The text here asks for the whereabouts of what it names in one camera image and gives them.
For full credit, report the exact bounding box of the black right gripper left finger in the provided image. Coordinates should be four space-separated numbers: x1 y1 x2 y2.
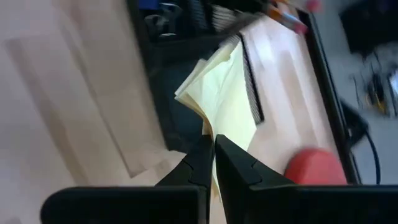
40 134 215 224

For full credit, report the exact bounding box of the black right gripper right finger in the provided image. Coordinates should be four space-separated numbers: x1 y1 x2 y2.
215 134 398 224

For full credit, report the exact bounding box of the yellow sticky note pad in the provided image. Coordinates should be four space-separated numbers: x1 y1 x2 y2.
174 40 259 200

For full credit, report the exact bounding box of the orange pencil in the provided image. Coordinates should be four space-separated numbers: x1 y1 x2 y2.
266 1 309 35

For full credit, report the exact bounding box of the black mesh desk organizer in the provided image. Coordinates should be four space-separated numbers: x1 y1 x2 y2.
126 0 266 153

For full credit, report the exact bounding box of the red desk lamp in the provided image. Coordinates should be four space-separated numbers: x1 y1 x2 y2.
284 148 348 186

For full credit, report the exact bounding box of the black power plug with cable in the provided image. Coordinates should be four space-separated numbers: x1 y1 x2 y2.
340 101 382 185

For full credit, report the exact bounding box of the black aluminium table frame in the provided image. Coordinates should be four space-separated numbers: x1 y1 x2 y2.
297 9 363 185

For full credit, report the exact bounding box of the yellow cable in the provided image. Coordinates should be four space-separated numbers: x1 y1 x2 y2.
366 90 389 116

